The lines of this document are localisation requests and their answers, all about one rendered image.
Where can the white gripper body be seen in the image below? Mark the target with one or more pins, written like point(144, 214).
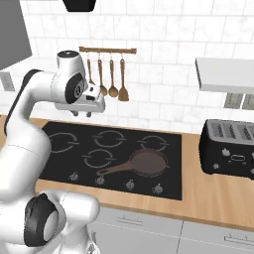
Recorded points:
point(82, 105)

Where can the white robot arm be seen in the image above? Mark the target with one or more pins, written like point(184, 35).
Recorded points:
point(23, 149)

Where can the wooden hanging ladle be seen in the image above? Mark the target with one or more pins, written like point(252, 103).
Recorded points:
point(101, 77)

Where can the wooden hanging spoon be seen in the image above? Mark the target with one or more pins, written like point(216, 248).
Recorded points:
point(112, 89)

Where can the wooden hanging fork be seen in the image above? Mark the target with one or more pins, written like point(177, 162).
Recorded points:
point(89, 71)

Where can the wooden hanging spatula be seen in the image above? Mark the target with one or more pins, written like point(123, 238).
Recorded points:
point(123, 92)

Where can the black hob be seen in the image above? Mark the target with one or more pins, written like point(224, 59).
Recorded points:
point(122, 155)

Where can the grey hob knob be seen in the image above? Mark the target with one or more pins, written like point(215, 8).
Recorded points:
point(129, 184)
point(157, 189)
point(100, 180)
point(73, 176)

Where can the brown frying pan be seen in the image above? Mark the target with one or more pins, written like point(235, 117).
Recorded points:
point(147, 162)

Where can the black range hood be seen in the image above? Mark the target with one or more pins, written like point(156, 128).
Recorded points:
point(79, 5)

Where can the grey drawer front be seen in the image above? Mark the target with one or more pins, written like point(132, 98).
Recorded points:
point(149, 221)
point(211, 238)

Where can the grey cupboard door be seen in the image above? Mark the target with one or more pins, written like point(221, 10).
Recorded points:
point(139, 243)

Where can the black toaster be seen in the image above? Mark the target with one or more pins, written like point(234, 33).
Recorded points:
point(228, 149)

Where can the wooden tool rail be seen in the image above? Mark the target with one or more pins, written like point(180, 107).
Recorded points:
point(109, 50)

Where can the grey wall outlet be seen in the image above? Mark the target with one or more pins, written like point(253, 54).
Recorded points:
point(248, 101)
point(233, 101)
point(6, 81)

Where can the grey wall cupboard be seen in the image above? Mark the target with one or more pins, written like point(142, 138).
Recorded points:
point(13, 33)

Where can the white wall shelf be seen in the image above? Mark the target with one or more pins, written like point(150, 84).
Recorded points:
point(226, 74)

